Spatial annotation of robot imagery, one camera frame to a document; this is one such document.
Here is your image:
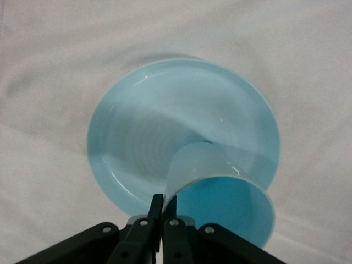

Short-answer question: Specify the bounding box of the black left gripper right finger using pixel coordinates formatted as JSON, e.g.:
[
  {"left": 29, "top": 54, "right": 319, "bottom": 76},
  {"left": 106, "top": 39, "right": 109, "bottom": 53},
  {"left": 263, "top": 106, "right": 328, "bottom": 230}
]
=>
[{"left": 163, "top": 195, "right": 287, "bottom": 264}]

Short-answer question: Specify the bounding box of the light blue cup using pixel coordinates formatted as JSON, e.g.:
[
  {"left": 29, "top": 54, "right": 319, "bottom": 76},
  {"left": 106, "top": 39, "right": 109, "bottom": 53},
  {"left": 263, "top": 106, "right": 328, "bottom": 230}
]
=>
[{"left": 164, "top": 141, "right": 276, "bottom": 247}]

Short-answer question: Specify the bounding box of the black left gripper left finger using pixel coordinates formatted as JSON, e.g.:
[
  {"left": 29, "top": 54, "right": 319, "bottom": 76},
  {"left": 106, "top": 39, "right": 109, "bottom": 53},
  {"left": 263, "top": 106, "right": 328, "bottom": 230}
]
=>
[{"left": 16, "top": 194, "right": 164, "bottom": 264}]

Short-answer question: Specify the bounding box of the white tablecloth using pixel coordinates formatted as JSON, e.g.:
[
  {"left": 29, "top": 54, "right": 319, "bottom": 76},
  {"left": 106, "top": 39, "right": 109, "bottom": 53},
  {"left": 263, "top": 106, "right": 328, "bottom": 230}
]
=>
[{"left": 0, "top": 0, "right": 352, "bottom": 264}]

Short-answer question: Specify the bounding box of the light blue plate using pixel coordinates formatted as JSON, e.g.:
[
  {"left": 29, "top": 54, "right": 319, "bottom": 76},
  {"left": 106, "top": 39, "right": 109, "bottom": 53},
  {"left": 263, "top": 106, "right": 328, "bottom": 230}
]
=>
[{"left": 87, "top": 58, "right": 281, "bottom": 218}]

